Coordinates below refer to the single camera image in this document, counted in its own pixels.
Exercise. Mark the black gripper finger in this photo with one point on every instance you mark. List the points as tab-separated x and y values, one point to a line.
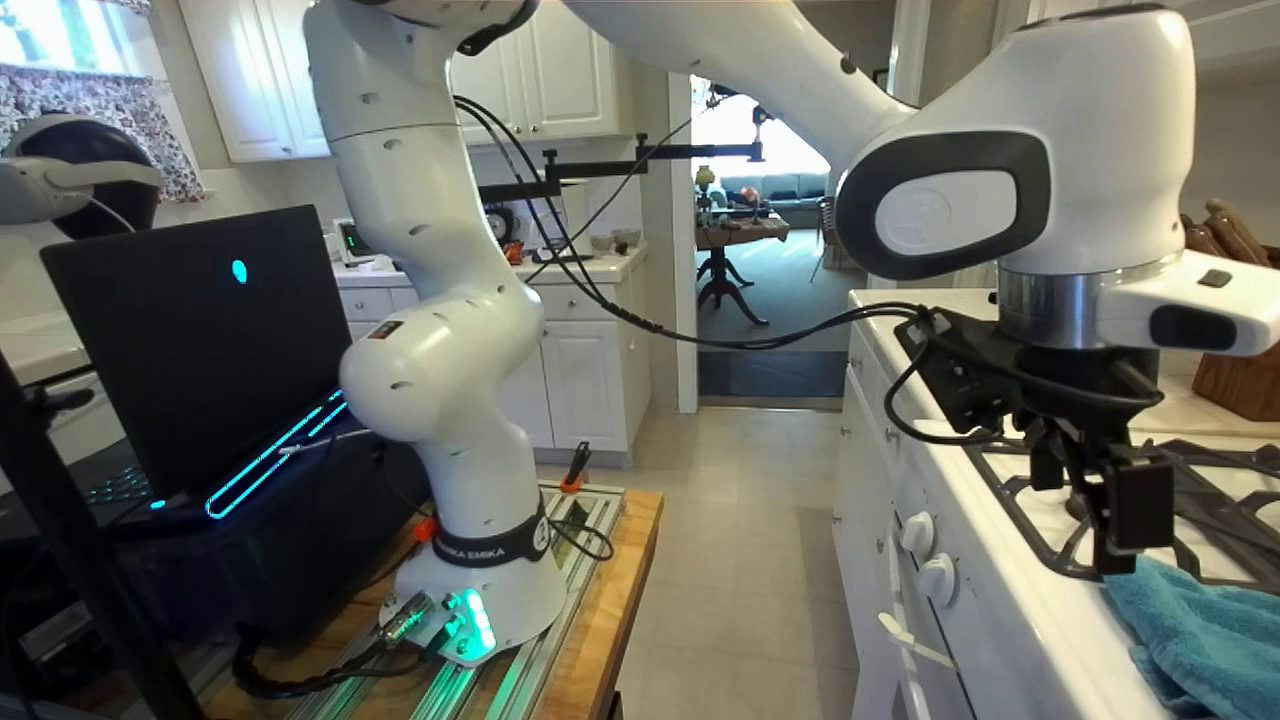
1143	504
1050	463

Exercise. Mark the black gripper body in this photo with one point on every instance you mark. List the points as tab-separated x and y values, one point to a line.
1084	403

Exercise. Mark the teal terry towel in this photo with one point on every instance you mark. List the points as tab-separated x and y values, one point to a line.
1203	641

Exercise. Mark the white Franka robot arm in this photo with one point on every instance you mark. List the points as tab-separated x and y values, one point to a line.
441	373

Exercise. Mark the black cast iron stove grate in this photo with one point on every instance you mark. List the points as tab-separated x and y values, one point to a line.
1017	504

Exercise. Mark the white gas stove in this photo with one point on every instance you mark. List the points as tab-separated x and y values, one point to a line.
1015	585

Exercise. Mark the white stove knob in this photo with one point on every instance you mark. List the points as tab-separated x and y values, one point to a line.
919	533
936	576

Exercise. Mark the dark knife block with knives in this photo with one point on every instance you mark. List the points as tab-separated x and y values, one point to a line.
1241	380

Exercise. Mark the blue sofa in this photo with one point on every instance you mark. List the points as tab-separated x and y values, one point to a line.
787	197

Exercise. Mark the red black clamp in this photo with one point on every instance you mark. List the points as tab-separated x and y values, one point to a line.
572	467

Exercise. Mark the wooden table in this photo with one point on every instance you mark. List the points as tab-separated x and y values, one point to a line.
601	627

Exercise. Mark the white upper kitchen cabinet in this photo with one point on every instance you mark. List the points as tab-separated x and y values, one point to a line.
563	75
253	81

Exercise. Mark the white countertop appliance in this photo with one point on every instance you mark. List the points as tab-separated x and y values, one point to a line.
346	242

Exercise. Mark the black tripod leg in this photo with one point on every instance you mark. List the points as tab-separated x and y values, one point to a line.
81	562

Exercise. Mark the dark round object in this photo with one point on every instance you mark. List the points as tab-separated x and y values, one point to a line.
81	141

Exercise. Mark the grey curved bar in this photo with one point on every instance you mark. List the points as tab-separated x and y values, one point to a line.
54	186

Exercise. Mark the floral window valance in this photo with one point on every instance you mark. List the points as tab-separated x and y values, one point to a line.
81	95

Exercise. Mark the bright kitchen window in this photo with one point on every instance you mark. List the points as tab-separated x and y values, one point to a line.
54	33

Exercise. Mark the dark pedestal dining table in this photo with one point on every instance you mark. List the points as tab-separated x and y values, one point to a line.
726	234

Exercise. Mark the black camera boom rod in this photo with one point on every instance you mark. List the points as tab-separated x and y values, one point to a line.
601	171

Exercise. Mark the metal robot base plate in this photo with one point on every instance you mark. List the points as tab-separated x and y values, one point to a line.
534	665

